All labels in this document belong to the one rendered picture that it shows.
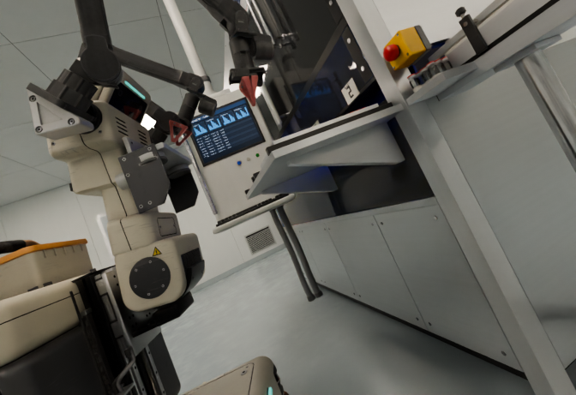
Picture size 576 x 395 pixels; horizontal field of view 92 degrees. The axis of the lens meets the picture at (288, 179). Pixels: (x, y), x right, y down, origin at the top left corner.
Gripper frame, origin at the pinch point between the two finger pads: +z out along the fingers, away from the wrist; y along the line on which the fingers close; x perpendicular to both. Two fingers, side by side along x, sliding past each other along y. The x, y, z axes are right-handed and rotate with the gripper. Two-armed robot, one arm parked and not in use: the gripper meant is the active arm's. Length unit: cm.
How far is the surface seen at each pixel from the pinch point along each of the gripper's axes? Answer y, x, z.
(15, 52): -143, 195, -165
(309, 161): 10.2, -3.6, 20.7
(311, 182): 31, 46, 20
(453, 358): 55, 20, 98
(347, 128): 19.2, -12.5, 15.8
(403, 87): 38.5, -14.8, 7.6
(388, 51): 31.7, -20.9, 0.4
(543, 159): 78, -17, 36
